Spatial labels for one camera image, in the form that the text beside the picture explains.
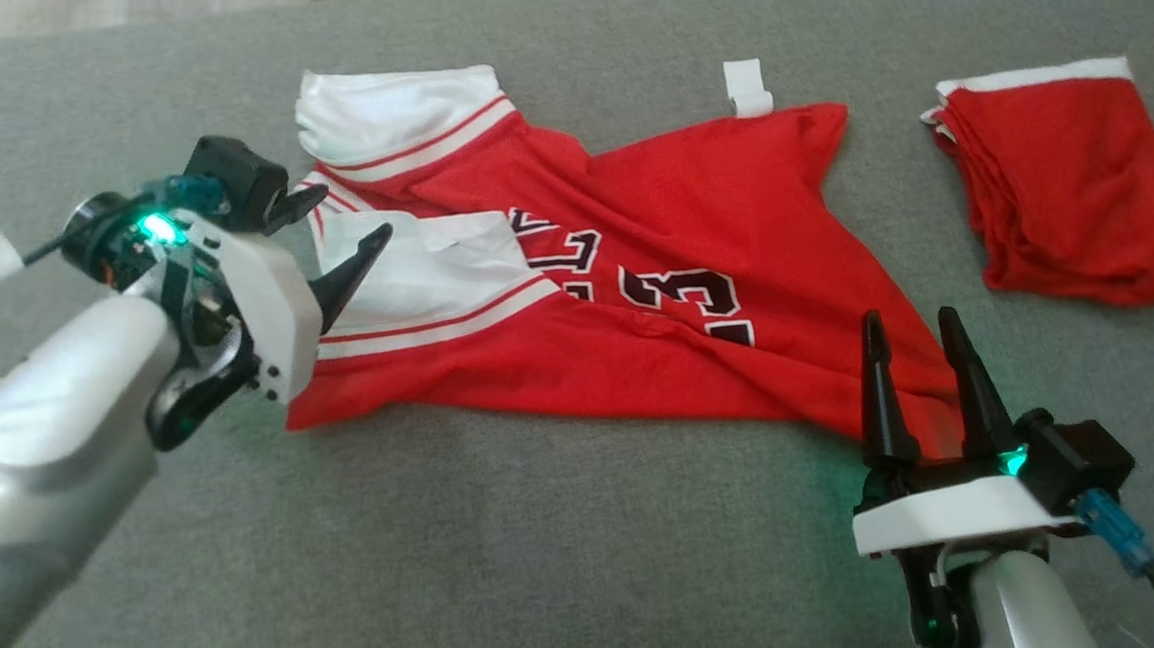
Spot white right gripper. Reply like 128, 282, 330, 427
843, 300, 1091, 648

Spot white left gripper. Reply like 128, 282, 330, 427
49, 168, 397, 465

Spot red shorts with white trim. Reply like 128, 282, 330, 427
908, 45, 1154, 308

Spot red basketball jersey white trim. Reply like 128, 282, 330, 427
275, 32, 989, 474

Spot grey fabric sofa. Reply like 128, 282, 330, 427
0, 0, 1154, 648

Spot black cable with teal plug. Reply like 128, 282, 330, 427
0, 163, 231, 331

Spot black cable with blue plug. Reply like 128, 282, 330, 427
1063, 488, 1154, 648

